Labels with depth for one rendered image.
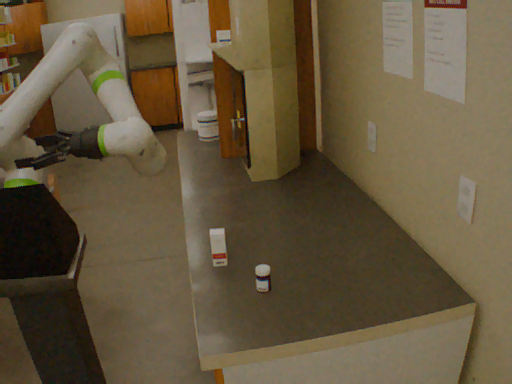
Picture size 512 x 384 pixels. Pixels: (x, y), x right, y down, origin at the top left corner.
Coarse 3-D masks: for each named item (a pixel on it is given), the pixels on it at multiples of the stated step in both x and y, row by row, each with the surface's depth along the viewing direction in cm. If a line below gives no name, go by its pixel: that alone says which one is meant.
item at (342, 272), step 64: (192, 192) 192; (256, 192) 187; (320, 192) 183; (192, 256) 143; (256, 256) 140; (320, 256) 137; (384, 256) 134; (256, 320) 111; (320, 320) 109; (384, 320) 106; (448, 320) 108
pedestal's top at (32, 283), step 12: (84, 240) 160; (72, 264) 142; (48, 276) 135; (60, 276) 135; (72, 276) 135; (0, 288) 130; (12, 288) 131; (24, 288) 132; (36, 288) 133; (48, 288) 133; (60, 288) 134; (72, 288) 135
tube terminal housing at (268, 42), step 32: (256, 0) 172; (288, 0) 185; (256, 32) 177; (288, 32) 188; (256, 64) 181; (288, 64) 192; (256, 96) 186; (288, 96) 196; (256, 128) 191; (288, 128) 201; (256, 160) 195; (288, 160) 205
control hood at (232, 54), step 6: (210, 48) 190; (216, 48) 177; (222, 48) 177; (228, 48) 177; (234, 48) 178; (240, 48) 178; (222, 54) 178; (228, 54) 178; (234, 54) 178; (240, 54) 179; (228, 60) 179; (234, 60) 179; (240, 60) 180; (234, 66) 180; (240, 66) 180
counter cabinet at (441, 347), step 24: (408, 336) 107; (432, 336) 109; (456, 336) 111; (288, 360) 103; (312, 360) 105; (336, 360) 106; (360, 360) 107; (384, 360) 109; (408, 360) 110; (432, 360) 112; (456, 360) 114
